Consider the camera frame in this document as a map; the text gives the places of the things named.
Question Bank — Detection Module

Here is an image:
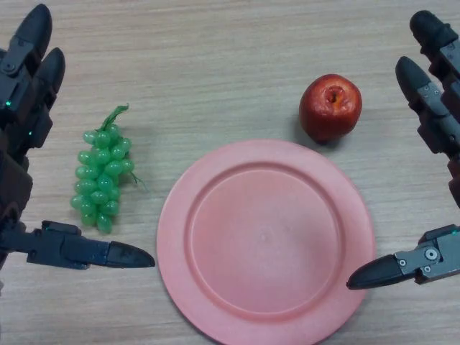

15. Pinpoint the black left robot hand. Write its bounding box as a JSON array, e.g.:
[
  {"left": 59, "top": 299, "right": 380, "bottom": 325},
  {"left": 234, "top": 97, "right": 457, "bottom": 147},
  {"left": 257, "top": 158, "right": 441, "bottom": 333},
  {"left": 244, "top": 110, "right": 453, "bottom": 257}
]
[{"left": 0, "top": 3, "right": 157, "bottom": 288}]

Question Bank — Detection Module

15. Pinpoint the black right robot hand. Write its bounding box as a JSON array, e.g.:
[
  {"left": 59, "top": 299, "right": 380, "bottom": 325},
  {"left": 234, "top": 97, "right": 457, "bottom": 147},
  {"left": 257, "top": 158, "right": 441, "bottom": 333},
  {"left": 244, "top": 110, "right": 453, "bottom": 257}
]
[{"left": 346, "top": 9, "right": 460, "bottom": 290}]

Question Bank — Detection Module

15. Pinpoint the red apple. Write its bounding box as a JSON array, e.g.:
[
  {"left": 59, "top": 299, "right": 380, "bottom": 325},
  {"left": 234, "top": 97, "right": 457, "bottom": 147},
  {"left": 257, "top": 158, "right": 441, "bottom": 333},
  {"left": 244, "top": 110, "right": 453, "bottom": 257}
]
[{"left": 298, "top": 73, "right": 363, "bottom": 144}]

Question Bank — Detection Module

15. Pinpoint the pink round plate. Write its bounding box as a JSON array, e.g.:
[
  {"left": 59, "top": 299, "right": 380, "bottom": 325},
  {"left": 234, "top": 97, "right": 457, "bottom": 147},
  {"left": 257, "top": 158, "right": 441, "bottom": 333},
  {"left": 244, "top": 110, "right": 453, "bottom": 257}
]
[{"left": 156, "top": 139, "right": 377, "bottom": 345}]

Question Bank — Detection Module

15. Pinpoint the green grape bunch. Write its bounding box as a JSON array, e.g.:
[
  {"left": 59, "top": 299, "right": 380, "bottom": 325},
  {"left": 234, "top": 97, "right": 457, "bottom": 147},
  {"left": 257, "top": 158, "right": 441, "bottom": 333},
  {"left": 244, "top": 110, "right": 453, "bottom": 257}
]
[{"left": 70, "top": 103, "right": 149, "bottom": 235}]

